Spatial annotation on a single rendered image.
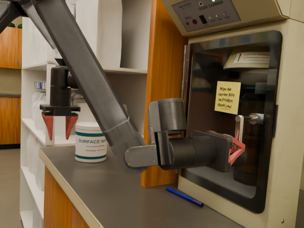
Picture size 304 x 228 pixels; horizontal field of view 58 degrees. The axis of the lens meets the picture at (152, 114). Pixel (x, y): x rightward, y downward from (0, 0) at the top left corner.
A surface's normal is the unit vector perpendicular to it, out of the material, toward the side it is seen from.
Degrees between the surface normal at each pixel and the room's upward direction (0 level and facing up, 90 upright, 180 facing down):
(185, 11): 135
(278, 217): 90
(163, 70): 90
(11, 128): 90
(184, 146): 50
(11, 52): 90
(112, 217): 0
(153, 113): 74
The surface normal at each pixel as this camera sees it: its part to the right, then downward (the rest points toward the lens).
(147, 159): 0.07, -0.18
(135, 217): 0.06, -0.99
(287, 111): 0.52, 0.11
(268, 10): -0.65, 0.70
